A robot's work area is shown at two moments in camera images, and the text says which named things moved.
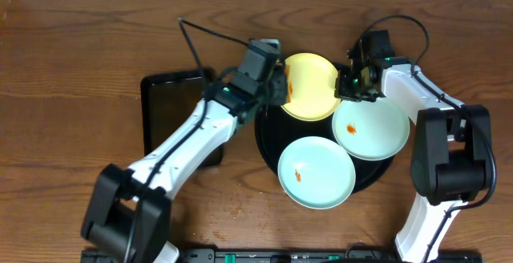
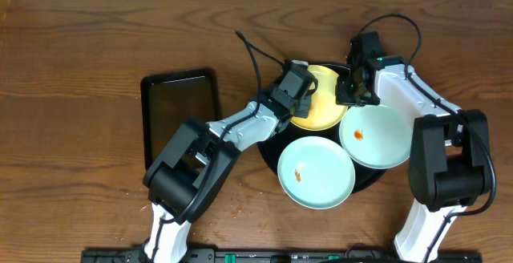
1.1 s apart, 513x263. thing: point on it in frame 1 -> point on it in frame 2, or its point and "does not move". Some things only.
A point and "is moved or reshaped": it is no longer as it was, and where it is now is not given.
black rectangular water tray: [167, 99] does not move
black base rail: [456, 255] does not move
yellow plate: [313, 87] is moved or reshaped
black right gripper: [341, 91] does not move
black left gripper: [278, 85] -> [303, 105]
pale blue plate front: [317, 172] does not move
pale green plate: [371, 131] is moved or reshaped
